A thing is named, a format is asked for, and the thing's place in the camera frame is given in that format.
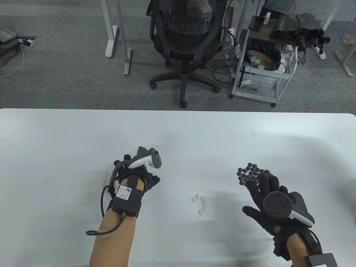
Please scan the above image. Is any black left wrist sensor box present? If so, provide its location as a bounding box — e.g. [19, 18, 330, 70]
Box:
[112, 185, 143, 217]

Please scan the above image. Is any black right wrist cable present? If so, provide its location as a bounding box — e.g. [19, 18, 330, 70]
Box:
[308, 228, 323, 253]

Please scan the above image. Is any pile of mixed go stones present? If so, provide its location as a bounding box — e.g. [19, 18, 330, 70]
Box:
[191, 194, 208, 215]

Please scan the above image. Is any black wrist sensor box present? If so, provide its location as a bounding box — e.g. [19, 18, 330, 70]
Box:
[112, 185, 143, 217]
[305, 253, 337, 267]

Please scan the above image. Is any white slanted desk leg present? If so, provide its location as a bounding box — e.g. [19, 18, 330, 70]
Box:
[311, 0, 338, 60]

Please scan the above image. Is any group of black go stones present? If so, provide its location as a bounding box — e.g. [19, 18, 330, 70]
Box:
[237, 163, 273, 186]

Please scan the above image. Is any person's right forearm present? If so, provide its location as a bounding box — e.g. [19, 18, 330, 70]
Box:
[286, 234, 309, 267]

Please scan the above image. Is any person's left hand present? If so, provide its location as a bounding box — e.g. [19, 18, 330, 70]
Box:
[113, 154, 161, 194]

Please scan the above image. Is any white wheeled utility cart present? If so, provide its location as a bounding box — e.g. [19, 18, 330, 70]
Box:
[229, 14, 299, 108]

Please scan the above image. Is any dark grey left hand controller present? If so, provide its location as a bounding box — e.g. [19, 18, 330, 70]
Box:
[127, 147, 162, 169]

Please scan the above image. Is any black phone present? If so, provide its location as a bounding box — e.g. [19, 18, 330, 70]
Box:
[248, 16, 264, 30]

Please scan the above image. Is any aluminium profile post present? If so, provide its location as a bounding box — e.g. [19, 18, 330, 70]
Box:
[115, 0, 132, 75]

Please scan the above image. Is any floor socket box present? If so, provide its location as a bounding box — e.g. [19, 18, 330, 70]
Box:
[18, 36, 38, 47]

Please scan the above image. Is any white floor cable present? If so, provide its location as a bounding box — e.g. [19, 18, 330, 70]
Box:
[0, 46, 25, 78]

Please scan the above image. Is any grey white right hand controller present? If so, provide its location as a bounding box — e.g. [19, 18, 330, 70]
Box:
[263, 191, 315, 226]

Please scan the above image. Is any grey desk leg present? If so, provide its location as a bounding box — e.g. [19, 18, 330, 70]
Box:
[334, 46, 356, 77]

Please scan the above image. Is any white power adapter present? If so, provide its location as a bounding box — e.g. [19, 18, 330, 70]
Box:
[280, 53, 292, 75]

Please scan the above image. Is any black and tan bag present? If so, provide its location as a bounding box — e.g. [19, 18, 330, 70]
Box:
[246, 42, 282, 71]

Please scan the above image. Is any person's right hand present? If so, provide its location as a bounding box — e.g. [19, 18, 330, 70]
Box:
[243, 172, 323, 260]

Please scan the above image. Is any person's left forearm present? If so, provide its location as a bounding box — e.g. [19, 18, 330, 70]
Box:
[89, 178, 145, 267]

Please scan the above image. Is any black crumpled cloth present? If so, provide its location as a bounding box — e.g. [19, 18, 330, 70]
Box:
[271, 13, 331, 56]

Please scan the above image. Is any group of white go stones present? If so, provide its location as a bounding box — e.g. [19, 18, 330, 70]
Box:
[101, 170, 115, 195]

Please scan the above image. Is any black right wrist sensor box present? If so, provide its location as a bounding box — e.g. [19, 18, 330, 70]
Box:
[305, 253, 337, 267]

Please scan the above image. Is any black mesh office chair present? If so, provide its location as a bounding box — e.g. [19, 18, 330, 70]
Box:
[147, 0, 235, 109]

